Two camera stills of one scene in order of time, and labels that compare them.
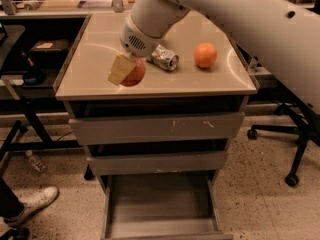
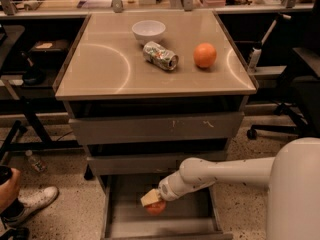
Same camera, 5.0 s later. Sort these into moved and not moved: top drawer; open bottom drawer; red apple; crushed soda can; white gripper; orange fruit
Moved: white gripper; red apple
Not moved: crushed soda can; top drawer; orange fruit; open bottom drawer
